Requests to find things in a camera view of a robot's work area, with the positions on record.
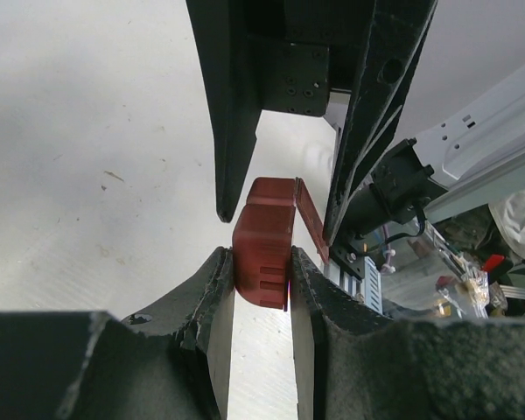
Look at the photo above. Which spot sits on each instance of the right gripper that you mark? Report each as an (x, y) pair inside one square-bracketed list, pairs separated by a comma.
[(302, 51)]

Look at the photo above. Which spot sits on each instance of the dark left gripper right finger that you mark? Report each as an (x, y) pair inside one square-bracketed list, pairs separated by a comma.
[(353, 363)]

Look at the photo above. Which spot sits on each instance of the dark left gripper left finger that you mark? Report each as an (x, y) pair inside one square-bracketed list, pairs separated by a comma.
[(169, 360)]

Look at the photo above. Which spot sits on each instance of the red pill box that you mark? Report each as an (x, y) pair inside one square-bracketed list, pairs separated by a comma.
[(262, 239)]

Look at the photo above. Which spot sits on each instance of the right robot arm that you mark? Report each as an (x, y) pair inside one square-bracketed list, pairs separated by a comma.
[(491, 127)]

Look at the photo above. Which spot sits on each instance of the grey slotted cable duct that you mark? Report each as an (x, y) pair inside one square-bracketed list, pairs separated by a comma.
[(372, 286)]

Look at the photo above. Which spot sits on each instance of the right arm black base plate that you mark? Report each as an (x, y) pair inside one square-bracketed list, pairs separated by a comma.
[(351, 265)]

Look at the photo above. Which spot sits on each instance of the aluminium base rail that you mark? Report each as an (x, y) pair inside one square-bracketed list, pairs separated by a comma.
[(464, 205)]

